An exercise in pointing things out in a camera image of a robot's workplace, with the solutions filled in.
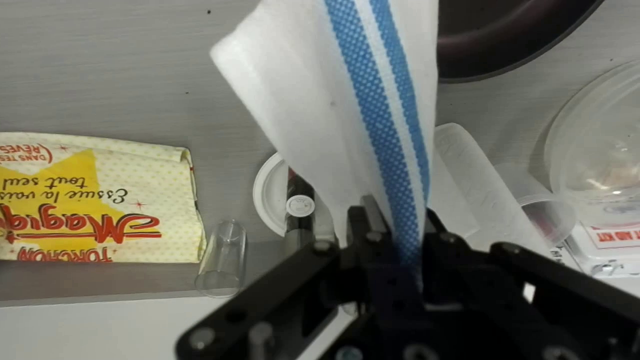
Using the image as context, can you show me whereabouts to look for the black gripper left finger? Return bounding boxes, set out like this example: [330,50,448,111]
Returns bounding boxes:
[175,198,402,360]

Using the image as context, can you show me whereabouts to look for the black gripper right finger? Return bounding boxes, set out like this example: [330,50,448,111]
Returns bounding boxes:
[419,210,640,360]

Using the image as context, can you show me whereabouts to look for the white towel blue stripes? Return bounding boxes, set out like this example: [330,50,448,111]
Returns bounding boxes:
[209,0,443,269]

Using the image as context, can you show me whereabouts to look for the black frying pan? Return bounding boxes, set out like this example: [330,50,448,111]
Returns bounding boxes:
[437,0,607,85]

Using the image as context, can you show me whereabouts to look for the clear glass mug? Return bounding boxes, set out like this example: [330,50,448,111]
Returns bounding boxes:
[194,219,250,297]

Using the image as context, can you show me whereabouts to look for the spice shaker red label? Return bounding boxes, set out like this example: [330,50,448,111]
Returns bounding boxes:
[284,171,318,252]

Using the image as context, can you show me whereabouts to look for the white round plate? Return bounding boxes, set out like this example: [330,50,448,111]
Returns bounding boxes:
[250,151,299,240]

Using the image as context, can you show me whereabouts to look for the white first aid kit box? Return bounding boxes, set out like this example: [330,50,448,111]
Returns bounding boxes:
[572,223,640,272]

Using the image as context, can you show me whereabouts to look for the clear plastic cylinder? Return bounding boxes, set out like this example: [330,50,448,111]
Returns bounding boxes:
[429,121,578,250]

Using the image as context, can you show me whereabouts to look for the large clear plastic bowl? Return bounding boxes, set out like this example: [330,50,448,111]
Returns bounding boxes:
[543,61,640,228]

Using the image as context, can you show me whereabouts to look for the yellow packaged cleaning cloth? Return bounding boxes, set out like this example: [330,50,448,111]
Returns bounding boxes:
[0,131,207,267]

